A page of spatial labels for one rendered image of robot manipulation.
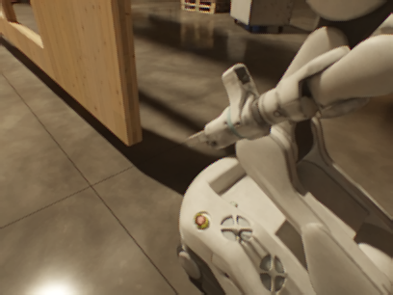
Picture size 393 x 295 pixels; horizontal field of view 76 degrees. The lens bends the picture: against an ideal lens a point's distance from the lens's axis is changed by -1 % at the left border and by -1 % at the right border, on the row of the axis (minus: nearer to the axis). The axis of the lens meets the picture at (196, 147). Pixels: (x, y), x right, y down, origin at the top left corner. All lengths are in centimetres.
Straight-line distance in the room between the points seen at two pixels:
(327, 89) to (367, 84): 5
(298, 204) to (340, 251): 13
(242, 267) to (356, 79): 53
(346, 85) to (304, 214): 41
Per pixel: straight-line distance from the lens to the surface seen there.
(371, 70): 35
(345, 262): 73
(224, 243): 73
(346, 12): 53
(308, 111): 42
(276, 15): 538
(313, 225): 70
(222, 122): 50
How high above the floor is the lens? 95
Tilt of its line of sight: 35 degrees down
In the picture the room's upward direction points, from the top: 2 degrees clockwise
